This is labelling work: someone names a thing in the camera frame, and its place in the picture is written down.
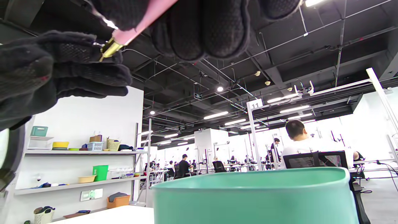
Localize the orange storage box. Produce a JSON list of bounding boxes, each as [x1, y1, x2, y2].
[[107, 192, 131, 209]]

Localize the white metal post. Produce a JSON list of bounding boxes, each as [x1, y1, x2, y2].
[[247, 109, 263, 171], [366, 68, 398, 134]]

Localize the white woven basket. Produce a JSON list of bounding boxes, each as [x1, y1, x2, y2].
[[34, 206, 56, 224]]

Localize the green plastic bin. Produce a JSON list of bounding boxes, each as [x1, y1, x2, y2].
[[152, 167, 359, 224]]

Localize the woven wicker basket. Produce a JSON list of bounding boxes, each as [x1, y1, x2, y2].
[[107, 138, 121, 151]]

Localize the ceiling light strips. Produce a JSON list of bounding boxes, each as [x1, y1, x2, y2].
[[141, 0, 327, 147]]

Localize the pink fountain pen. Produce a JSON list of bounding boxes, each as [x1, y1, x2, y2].
[[99, 0, 179, 62]]

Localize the small teal storage bin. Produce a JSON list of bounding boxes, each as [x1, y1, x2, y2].
[[30, 126, 49, 137]]

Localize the person's right hand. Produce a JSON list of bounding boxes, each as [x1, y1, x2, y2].
[[90, 0, 302, 61]]

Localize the white ceiling bracket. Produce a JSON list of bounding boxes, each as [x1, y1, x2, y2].
[[294, 80, 314, 96]]

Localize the person's left hand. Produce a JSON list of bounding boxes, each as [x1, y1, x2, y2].
[[0, 30, 132, 131]]

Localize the green bucket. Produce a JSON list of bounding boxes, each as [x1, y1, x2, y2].
[[93, 165, 109, 182]]

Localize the white wall outlet plate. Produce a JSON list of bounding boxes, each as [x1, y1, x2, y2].
[[80, 188, 104, 202]]

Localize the white number sign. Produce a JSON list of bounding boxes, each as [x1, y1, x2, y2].
[[247, 99, 264, 110]]

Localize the white wall shelf unit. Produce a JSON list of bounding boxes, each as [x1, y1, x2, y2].
[[14, 118, 153, 215]]

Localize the black mesh office chair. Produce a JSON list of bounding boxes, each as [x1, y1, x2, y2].
[[283, 151, 370, 224]]

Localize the white metal rail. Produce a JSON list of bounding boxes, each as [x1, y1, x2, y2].
[[258, 78, 372, 109]]

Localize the black desk cables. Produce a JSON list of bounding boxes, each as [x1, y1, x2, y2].
[[354, 160, 398, 193]]

